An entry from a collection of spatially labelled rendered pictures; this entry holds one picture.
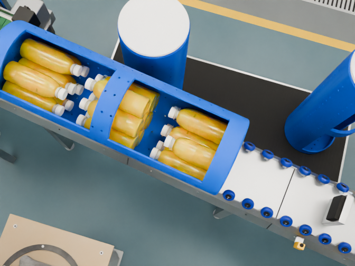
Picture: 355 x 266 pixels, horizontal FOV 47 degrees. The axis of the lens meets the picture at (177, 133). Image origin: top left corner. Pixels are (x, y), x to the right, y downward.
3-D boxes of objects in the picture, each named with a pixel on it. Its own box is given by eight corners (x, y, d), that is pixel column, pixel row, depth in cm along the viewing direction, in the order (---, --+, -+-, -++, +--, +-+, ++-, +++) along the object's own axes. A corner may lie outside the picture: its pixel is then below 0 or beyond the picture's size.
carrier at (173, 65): (183, 120, 243) (177, 75, 250) (194, 54, 158) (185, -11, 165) (134, 125, 241) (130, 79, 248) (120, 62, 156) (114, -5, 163)
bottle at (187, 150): (226, 167, 132) (168, 141, 133) (218, 181, 137) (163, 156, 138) (232, 152, 137) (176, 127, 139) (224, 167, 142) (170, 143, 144)
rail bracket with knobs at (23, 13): (31, 42, 171) (23, 29, 161) (16, 35, 171) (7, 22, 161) (43, 22, 173) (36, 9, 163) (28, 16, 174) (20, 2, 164)
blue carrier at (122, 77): (210, 205, 149) (226, 182, 123) (-3, 107, 155) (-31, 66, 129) (237, 139, 160) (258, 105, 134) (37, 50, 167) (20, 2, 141)
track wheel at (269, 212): (274, 213, 147) (275, 209, 149) (263, 208, 148) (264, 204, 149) (269, 220, 150) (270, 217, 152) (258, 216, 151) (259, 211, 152)
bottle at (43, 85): (15, 56, 144) (67, 79, 142) (15, 73, 148) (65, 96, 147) (2, 65, 138) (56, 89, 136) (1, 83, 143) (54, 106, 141)
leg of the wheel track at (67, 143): (71, 152, 251) (42, 123, 190) (63, 148, 251) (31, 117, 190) (76, 143, 252) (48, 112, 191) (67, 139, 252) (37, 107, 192)
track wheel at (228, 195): (236, 196, 149) (237, 192, 150) (224, 190, 149) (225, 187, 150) (231, 203, 151) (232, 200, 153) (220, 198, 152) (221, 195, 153)
